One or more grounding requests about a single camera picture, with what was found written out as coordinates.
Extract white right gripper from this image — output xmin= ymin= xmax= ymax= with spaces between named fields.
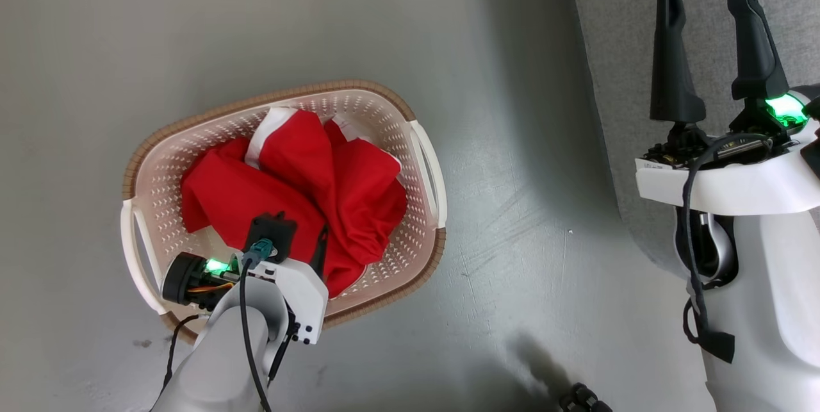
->
xmin=635 ymin=0 xmax=820 ymax=215

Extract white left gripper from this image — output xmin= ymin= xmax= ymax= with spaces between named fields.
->
xmin=162 ymin=225 xmax=330 ymax=344

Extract red shorts with white trim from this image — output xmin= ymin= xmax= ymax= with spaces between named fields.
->
xmin=245 ymin=106 xmax=409 ymax=299

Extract white perforated laundry basket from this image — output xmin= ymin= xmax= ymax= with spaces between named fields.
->
xmin=120 ymin=79 xmax=448 ymax=343

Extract grey fabric sofa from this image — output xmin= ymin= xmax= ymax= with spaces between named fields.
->
xmin=564 ymin=0 xmax=820 ymax=281

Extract black cable with teal plug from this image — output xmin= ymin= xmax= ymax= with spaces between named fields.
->
xmin=238 ymin=240 xmax=276 ymax=412

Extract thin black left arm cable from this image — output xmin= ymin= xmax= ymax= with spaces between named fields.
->
xmin=151 ymin=314 xmax=201 ymax=412

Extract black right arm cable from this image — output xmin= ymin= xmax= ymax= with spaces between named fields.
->
xmin=680 ymin=133 xmax=776 ymax=365

